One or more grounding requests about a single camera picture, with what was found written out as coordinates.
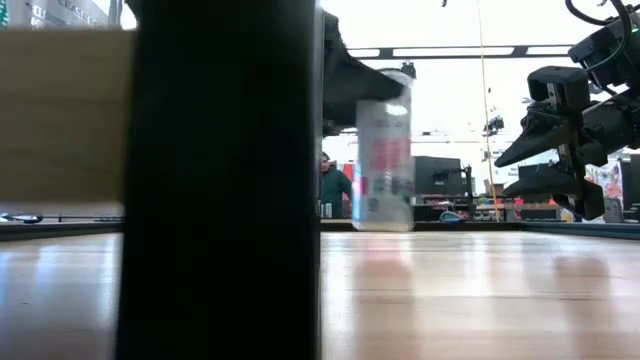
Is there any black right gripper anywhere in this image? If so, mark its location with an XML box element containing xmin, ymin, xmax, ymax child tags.
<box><xmin>493</xmin><ymin>11</ymin><xmax>640</xmax><ymax>222</ymax></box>

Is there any wooden shelf board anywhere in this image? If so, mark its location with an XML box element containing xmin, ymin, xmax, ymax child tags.
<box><xmin>0</xmin><ymin>27</ymin><xmax>136</xmax><ymax>205</ymax></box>

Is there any person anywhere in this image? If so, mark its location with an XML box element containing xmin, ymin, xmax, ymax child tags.
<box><xmin>320</xmin><ymin>151</ymin><xmax>355</xmax><ymax>220</ymax></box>

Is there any black computer monitor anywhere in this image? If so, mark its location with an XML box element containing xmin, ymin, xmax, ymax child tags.
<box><xmin>412</xmin><ymin>155</ymin><xmax>470</xmax><ymax>198</ymax></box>

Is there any black desk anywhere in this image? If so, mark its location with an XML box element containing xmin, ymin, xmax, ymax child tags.
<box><xmin>412</xmin><ymin>195</ymin><xmax>501</xmax><ymax>224</ymax></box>

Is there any black ceiling light rail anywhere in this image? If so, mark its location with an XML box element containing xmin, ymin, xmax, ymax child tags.
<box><xmin>347</xmin><ymin>43</ymin><xmax>576</xmax><ymax>61</ymax></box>

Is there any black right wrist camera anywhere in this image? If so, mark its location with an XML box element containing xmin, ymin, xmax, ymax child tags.
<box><xmin>526</xmin><ymin>64</ymin><xmax>593</xmax><ymax>113</ymax></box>

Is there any yellow hanging cable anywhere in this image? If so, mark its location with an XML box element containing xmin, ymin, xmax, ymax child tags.
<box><xmin>473</xmin><ymin>0</ymin><xmax>501</xmax><ymax>222</ymax></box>

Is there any black aluminium table frame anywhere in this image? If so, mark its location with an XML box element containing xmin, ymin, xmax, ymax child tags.
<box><xmin>0</xmin><ymin>217</ymin><xmax>640</xmax><ymax>243</ymax></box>

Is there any black shelf post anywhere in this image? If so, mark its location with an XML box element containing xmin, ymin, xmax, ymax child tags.
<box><xmin>113</xmin><ymin>0</ymin><xmax>324</xmax><ymax>360</ymax></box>

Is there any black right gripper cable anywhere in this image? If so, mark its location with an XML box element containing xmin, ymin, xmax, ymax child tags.
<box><xmin>564</xmin><ymin>0</ymin><xmax>632</xmax><ymax>74</ymax></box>

